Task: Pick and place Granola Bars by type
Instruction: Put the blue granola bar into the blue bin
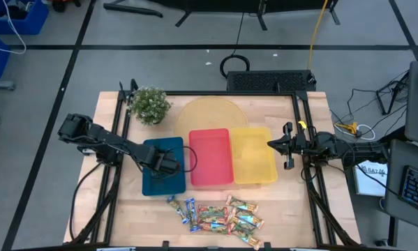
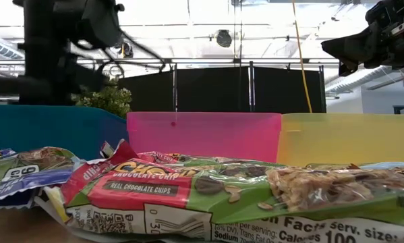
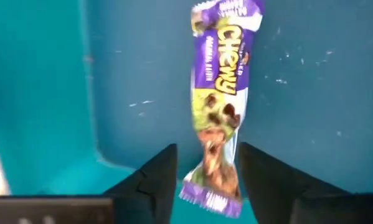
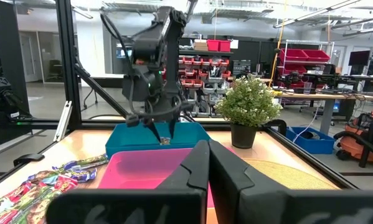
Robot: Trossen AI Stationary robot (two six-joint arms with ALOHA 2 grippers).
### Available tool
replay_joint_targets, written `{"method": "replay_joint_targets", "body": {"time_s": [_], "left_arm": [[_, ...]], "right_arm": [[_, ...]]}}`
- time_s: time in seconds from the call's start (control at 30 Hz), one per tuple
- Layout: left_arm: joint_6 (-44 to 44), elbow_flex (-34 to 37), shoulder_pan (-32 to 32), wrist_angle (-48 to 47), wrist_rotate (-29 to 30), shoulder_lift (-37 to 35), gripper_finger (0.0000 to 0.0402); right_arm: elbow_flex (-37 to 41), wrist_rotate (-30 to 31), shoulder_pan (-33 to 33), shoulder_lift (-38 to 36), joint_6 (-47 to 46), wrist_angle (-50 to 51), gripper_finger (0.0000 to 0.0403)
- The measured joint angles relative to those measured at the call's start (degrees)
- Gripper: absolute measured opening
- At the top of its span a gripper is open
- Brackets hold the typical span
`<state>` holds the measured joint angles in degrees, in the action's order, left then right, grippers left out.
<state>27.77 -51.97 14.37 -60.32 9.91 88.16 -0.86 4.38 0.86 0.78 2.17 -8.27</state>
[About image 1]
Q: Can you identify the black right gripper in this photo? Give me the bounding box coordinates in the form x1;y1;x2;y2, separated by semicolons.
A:
267;121;311;171

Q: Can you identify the red wrapper granola bar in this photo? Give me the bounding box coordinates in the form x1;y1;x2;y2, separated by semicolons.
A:
197;214;229;226
198;222;230;235
197;204;230;217

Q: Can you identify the orange wrapper granola bar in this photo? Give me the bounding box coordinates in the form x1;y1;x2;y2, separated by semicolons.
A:
225;194;260;214
229;228;264;251
231;207;265;230
228;218;257;236

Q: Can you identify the blue plastic bin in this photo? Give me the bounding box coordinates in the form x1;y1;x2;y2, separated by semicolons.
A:
141;136;188;197

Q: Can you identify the yellow plastic bin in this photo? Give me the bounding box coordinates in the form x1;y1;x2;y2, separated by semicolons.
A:
229;126;278;185

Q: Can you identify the red plastic bin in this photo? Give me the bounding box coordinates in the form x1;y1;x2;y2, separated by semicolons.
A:
188;128;235;187

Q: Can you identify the small potted green plant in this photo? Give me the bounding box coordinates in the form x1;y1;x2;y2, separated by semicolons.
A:
127;86;173;126

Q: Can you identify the black computer case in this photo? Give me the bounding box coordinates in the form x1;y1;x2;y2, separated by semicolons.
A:
225;69;317;93

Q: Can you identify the round woven yellow placemat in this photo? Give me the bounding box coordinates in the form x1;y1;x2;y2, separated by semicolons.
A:
173;96;251;140

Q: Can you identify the yellow power plug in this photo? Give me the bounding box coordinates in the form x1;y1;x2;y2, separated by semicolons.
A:
335;121;359;136

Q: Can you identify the white paper sign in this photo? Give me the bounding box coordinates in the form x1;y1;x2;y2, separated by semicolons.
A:
353;159;389;198

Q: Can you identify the black tripod stand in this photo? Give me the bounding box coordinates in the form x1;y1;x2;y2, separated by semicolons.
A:
375;71;410;116

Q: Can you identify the grey desk with keyboard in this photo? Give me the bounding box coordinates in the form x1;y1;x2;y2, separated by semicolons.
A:
384;139;418;233

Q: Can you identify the black backdrop panel with stand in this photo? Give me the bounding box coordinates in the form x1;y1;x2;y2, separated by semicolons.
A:
103;0;341;31

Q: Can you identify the black and orange device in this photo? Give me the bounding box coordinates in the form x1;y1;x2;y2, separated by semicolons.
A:
51;0;82;13

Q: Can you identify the large blue storage crate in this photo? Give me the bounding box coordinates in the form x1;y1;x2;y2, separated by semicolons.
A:
0;0;50;36

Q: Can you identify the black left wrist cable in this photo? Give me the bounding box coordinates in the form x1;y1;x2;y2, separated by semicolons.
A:
165;145;198;174

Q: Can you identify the black aluminium table frame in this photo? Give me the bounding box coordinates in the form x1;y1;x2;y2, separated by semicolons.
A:
68;79;362;249

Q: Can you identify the looped white cable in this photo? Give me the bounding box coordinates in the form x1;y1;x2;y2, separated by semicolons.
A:
354;123;376;142

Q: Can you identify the coiled black cable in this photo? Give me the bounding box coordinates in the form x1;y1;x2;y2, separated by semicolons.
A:
219;12;251;79

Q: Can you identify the black arm base cable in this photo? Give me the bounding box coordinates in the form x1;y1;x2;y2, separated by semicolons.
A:
68;162;104;241

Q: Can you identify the yellow extension cable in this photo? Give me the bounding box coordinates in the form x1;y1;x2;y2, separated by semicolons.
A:
306;0;330;70

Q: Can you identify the thin white cable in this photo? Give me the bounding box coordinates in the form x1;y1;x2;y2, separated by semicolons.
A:
0;0;27;56

